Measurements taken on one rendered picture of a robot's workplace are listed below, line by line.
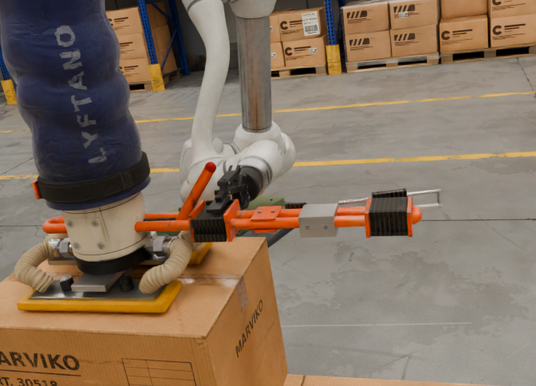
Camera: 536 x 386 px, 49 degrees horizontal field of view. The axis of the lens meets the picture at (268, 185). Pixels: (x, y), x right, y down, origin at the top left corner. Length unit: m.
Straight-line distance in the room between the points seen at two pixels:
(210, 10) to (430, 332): 1.67
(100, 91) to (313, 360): 1.69
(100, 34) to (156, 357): 0.62
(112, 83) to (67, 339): 0.51
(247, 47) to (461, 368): 1.47
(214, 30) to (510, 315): 1.82
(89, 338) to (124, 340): 0.08
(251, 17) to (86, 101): 0.75
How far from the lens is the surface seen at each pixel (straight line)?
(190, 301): 1.23
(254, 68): 1.84
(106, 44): 1.18
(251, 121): 1.92
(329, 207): 1.16
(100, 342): 1.24
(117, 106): 1.19
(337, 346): 2.63
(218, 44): 1.61
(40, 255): 1.41
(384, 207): 1.12
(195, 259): 1.34
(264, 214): 1.17
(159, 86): 9.15
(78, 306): 1.29
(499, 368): 2.52
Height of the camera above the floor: 1.56
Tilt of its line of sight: 20 degrees down
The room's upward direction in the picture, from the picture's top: 9 degrees counter-clockwise
